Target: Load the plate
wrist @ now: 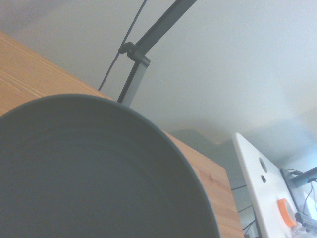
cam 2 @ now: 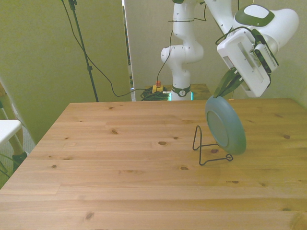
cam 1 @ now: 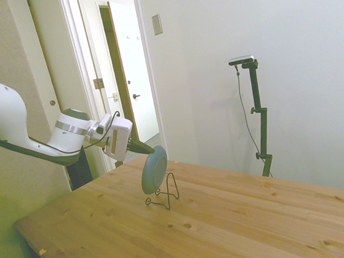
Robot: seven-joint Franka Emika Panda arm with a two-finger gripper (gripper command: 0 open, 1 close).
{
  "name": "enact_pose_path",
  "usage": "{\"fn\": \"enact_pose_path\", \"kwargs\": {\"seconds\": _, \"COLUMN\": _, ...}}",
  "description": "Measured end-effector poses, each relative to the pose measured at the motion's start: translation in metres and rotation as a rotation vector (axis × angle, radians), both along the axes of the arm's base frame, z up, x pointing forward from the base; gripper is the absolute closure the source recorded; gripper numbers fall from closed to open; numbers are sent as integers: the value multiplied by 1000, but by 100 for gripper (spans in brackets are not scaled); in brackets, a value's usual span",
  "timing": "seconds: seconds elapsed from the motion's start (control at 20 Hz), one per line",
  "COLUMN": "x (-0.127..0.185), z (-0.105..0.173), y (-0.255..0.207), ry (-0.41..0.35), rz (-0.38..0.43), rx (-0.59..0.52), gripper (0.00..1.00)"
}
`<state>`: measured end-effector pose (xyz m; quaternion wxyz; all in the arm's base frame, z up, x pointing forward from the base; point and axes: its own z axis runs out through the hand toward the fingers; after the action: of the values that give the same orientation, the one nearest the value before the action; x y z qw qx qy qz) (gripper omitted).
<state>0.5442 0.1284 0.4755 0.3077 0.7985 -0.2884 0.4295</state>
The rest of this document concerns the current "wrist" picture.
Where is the teal round plate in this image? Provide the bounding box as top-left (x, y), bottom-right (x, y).
top-left (0, 93), bottom-right (222, 238)

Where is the orange tape roll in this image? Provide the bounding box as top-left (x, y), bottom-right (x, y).
top-left (277, 198), bottom-right (298, 227)

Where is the black camera stand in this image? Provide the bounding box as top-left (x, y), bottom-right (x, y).
top-left (116, 0), bottom-right (198, 108)

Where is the black camera cable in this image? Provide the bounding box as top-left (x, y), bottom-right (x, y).
top-left (98, 0), bottom-right (149, 92)

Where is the grey metal bracket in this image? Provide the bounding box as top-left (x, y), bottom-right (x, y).
top-left (281, 166), bottom-right (317, 189)

